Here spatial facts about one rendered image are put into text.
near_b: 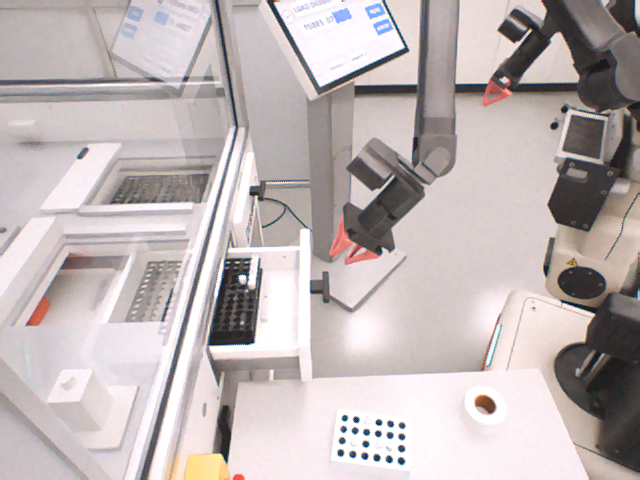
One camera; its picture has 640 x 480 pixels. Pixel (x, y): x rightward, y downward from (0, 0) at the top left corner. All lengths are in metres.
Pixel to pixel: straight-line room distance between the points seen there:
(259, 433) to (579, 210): 0.79
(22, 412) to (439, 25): 0.66
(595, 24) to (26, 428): 0.81
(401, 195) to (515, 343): 1.01
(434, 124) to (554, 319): 1.16
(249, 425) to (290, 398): 0.08
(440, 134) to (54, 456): 0.59
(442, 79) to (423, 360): 1.30
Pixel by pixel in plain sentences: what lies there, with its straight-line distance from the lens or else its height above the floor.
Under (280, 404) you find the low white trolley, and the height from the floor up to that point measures 0.76.
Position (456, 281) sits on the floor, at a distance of 2.13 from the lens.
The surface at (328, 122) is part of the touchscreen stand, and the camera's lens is 1.65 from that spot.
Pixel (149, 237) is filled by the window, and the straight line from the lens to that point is 0.55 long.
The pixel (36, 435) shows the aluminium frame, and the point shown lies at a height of 1.22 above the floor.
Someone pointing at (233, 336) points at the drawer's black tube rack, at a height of 0.87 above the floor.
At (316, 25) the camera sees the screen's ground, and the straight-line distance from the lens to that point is 1.50.
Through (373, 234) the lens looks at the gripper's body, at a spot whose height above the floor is 1.02.
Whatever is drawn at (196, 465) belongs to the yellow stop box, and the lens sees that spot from 0.65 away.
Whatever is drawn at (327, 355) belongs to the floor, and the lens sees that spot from 1.79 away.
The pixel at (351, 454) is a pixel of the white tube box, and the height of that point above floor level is 0.78.
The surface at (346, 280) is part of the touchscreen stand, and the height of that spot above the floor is 0.04.
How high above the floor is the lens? 1.49
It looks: 42 degrees down
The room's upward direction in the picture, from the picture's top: straight up
